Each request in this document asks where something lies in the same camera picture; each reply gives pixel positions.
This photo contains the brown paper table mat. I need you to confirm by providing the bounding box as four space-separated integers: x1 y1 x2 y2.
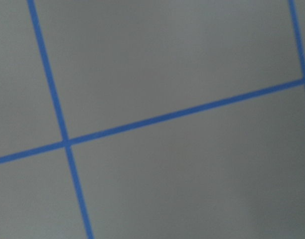
0 0 305 239

